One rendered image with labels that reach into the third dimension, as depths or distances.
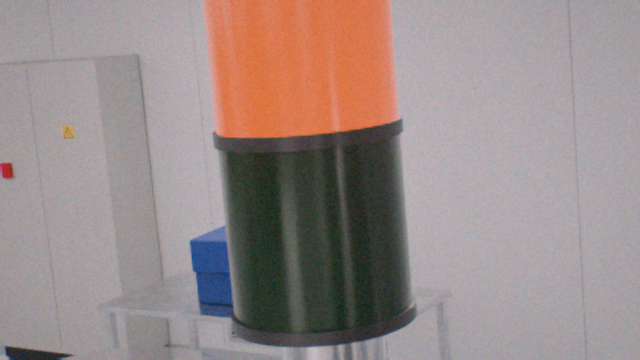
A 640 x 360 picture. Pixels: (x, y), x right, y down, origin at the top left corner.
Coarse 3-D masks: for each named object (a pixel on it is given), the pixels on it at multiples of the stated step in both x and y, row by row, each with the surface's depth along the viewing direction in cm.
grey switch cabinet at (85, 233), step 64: (0, 64) 755; (64, 64) 706; (128, 64) 718; (0, 128) 747; (64, 128) 716; (128, 128) 718; (0, 192) 759; (64, 192) 726; (128, 192) 719; (0, 256) 770; (64, 256) 737; (128, 256) 720; (0, 320) 782; (64, 320) 748; (128, 320) 721
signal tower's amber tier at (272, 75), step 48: (240, 0) 27; (288, 0) 27; (336, 0) 27; (384, 0) 28; (240, 48) 28; (288, 48) 27; (336, 48) 27; (384, 48) 28; (240, 96) 28; (288, 96) 27; (336, 96) 27; (384, 96) 28
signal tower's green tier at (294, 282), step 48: (384, 144) 28; (240, 192) 28; (288, 192) 28; (336, 192) 28; (384, 192) 28; (240, 240) 29; (288, 240) 28; (336, 240) 28; (384, 240) 29; (240, 288) 29; (288, 288) 28; (336, 288) 28; (384, 288) 29
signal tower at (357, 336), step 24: (216, 144) 29; (240, 144) 28; (264, 144) 28; (288, 144) 27; (312, 144) 27; (336, 144) 27; (408, 312) 29; (240, 336) 29; (264, 336) 29; (288, 336) 28; (312, 336) 28; (336, 336) 28; (360, 336) 28
